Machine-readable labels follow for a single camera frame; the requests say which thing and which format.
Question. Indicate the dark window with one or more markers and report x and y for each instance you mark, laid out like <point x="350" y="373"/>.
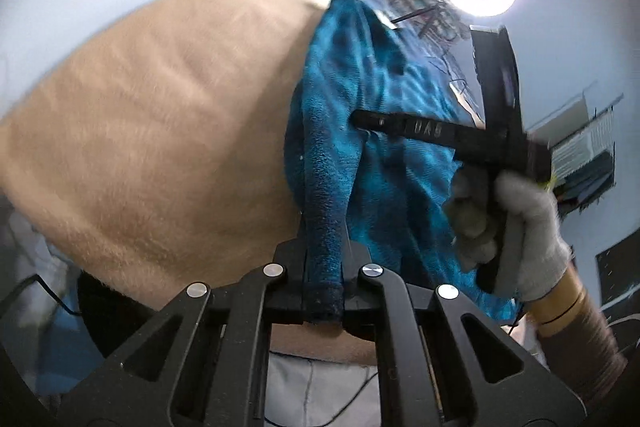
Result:
<point x="620" y="267"/>

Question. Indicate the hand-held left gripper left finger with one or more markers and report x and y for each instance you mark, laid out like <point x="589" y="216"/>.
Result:
<point x="291" y="288"/>

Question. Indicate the tan mat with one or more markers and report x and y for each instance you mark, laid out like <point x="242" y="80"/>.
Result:
<point x="150" y="132"/>

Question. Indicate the black clothes drying rack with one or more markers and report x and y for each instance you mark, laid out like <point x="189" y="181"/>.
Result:
<point x="585" y="187"/>

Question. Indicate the person's right hand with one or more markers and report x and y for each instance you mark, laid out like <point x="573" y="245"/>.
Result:
<point x="541" y="247"/>

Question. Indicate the black light tripod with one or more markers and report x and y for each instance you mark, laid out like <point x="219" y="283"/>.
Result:
<point x="415" y="16"/>

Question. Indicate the blue fleece garment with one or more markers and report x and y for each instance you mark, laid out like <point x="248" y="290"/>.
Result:
<point x="400" y="117"/>

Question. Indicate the white hanging cloth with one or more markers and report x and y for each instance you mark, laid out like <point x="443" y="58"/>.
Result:
<point x="582" y="147"/>

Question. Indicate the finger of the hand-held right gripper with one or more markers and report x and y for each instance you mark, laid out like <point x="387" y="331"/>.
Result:
<point x="420" y="129"/>

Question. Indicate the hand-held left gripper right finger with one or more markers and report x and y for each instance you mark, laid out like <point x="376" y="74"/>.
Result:
<point x="358" y="288"/>

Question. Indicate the person's right forearm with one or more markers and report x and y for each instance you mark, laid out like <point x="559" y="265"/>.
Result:
<point x="575" y="327"/>

